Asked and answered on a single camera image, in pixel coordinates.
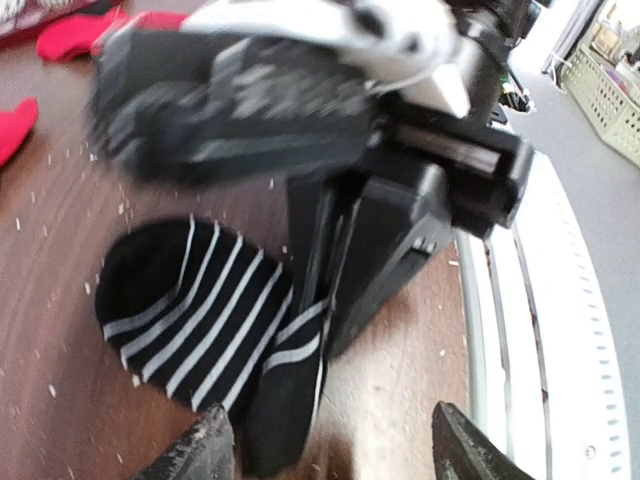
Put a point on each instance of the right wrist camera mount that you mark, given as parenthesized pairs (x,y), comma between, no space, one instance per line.
(200,109)

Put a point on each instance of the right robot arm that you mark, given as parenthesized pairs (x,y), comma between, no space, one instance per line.
(379,114)

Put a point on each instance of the short red sock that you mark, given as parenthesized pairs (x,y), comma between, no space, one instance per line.
(15,126)

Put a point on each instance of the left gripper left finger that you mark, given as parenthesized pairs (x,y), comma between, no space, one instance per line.
(204,451)

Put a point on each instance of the black white striped sock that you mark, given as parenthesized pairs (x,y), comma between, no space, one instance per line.
(207,317)

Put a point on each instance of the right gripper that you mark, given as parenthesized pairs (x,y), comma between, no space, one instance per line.
(369,207)

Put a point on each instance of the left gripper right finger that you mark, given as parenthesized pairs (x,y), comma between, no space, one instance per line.
(462,451)

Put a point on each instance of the beige perforated basket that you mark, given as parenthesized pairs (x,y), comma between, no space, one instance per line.
(596,60)

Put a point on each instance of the long red sock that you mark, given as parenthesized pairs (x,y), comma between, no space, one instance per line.
(77,34)

